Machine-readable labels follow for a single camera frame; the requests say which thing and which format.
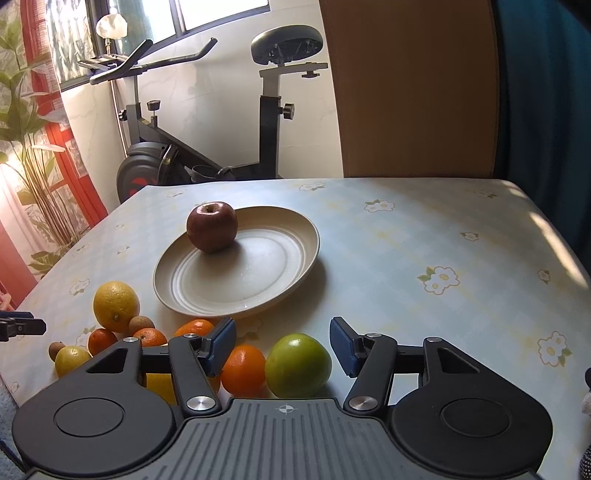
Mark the beige round plate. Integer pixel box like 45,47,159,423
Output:
153,206,320,319

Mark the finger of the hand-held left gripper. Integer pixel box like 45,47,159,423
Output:
0,311,47,342

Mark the large yellow citrus fruit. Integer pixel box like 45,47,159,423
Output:
93,281,140,334

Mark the black exercise bike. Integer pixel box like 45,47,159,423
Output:
78,25,329,204

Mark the large dark red apple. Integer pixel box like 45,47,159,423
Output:
187,202,239,254

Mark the metal pole with white cloth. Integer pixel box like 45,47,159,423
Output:
96,13,129,155

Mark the yellow lemon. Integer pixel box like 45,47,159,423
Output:
145,373,178,406

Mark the wooden door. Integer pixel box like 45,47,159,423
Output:
318,0,502,178

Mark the small yellow-green apple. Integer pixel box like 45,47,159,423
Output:
55,346,93,378

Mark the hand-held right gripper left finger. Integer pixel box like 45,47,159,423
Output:
60,318,237,416

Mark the window with dark frame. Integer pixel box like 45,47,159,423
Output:
44,0,319,90

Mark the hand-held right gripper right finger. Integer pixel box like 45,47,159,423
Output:
329,316,497,412

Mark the dark blue curtain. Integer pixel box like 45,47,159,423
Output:
492,0,591,278

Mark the red floral curtain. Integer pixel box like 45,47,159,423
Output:
0,0,109,310

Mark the large green apple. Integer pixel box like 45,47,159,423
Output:
264,333,333,400

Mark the orange tangerine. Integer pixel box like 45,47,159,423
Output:
221,344,269,398
174,319,218,339
137,328,168,348
88,328,119,357

